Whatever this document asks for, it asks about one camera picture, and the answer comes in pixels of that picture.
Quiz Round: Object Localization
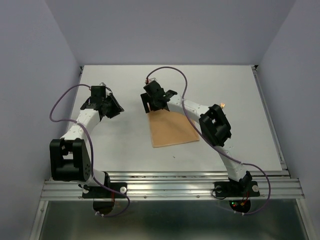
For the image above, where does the peach cloth napkin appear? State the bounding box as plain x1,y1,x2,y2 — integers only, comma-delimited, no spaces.
147,109,200,148

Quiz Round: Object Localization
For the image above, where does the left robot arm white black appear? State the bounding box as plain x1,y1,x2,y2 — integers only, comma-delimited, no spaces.
49,82,124,197

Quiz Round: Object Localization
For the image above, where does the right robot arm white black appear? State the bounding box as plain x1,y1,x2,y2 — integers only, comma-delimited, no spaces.
140,80,252,195

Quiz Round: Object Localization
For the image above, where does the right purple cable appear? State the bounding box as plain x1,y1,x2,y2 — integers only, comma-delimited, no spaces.
145,66,271,217

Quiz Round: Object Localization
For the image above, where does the purple cable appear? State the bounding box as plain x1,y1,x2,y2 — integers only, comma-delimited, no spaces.
145,66,271,217
49,84,131,218

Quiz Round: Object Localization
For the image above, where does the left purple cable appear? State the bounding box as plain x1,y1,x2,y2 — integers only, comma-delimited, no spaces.
49,84,131,218

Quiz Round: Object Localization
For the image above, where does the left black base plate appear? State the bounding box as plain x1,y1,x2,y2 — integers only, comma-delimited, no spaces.
81,182,128,199

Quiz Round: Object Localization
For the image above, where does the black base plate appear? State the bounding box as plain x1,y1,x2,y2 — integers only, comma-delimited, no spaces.
211,181,260,199
81,182,128,199

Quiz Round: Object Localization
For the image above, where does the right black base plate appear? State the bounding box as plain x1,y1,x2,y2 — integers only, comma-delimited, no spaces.
211,181,260,199

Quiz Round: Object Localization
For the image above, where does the aluminium rail frame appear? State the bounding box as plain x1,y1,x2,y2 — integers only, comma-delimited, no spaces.
30,65,318,240

